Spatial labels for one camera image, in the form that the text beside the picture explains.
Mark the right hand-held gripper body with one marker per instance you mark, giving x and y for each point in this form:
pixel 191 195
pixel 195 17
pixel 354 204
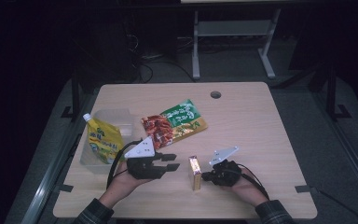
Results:
pixel 227 174

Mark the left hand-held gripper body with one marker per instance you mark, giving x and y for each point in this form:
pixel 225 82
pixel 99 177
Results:
pixel 143 165

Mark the small gold box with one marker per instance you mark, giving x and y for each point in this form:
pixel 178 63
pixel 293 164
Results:
pixel 195 172

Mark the clear plastic container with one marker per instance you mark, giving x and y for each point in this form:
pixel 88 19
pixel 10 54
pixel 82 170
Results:
pixel 125 124

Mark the yellow green spout pouch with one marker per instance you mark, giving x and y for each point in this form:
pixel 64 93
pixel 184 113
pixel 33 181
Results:
pixel 104 140

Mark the person's right hand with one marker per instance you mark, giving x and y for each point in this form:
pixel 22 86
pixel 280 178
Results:
pixel 245 189

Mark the person's left hand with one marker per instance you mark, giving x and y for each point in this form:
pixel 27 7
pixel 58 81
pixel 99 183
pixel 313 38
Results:
pixel 121 185

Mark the red green snack packet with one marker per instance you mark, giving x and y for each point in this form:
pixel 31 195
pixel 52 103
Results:
pixel 174 124

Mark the black metal stand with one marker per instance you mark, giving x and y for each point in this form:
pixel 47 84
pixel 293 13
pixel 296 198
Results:
pixel 75 93
pixel 332 93

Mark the grey table edge bracket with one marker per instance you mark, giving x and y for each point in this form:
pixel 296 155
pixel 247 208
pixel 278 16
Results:
pixel 303 188
pixel 66 188

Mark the aluminium floor rail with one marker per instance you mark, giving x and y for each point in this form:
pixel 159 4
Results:
pixel 348 146
pixel 52 168

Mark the white metal desk frame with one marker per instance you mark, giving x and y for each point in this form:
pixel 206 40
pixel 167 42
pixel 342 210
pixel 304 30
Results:
pixel 195 46

